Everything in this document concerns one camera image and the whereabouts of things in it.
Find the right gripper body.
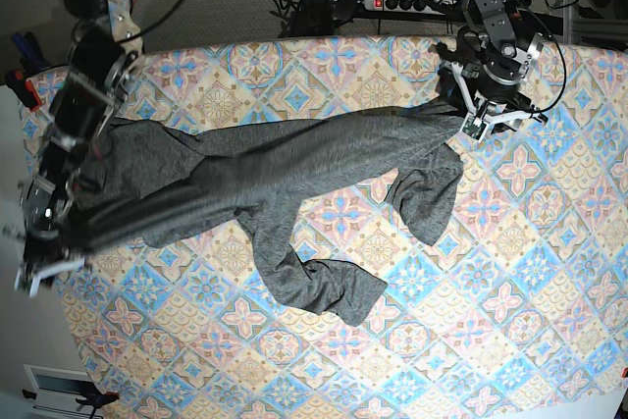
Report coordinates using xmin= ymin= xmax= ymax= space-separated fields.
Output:
xmin=2 ymin=224 xmax=88 ymax=297

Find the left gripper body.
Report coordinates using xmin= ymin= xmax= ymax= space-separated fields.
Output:
xmin=439 ymin=60 xmax=549 ymax=140

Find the grey t-shirt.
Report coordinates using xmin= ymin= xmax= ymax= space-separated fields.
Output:
xmin=64 ymin=101 xmax=463 ymax=326

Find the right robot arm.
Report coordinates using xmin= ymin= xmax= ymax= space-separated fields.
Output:
xmin=15 ymin=0 xmax=204 ymax=296

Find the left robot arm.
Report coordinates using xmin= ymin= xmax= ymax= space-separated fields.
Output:
xmin=435 ymin=0 xmax=547 ymax=141

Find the white floor vent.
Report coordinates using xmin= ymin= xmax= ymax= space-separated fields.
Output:
xmin=22 ymin=364 xmax=97 ymax=418

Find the black clamp lower left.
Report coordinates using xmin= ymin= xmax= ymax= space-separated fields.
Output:
xmin=22 ymin=390 xmax=120 ymax=414

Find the red black clamp upper left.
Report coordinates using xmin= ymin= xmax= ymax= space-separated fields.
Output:
xmin=5 ymin=70 xmax=41 ymax=111

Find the patterned tablecloth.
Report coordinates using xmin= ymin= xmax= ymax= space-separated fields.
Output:
xmin=18 ymin=34 xmax=628 ymax=419

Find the blue handled clamp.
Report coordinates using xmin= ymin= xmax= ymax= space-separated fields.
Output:
xmin=11 ymin=31 xmax=51 ymax=75

